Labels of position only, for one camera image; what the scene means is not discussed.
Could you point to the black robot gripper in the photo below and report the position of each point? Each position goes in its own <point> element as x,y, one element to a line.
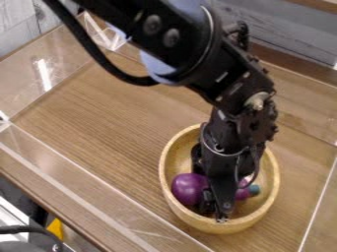
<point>226,155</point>

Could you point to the purple toy eggplant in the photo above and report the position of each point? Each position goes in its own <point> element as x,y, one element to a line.
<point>187,187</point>

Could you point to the brown wooden bowl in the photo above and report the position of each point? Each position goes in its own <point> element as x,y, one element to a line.
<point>248,211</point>

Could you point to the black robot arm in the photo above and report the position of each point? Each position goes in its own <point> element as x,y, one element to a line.
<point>191,50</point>

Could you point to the clear acrylic table wall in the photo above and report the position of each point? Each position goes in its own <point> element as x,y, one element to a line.
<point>93,208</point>

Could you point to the clear acrylic corner bracket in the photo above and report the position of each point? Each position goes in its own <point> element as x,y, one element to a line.
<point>104,34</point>

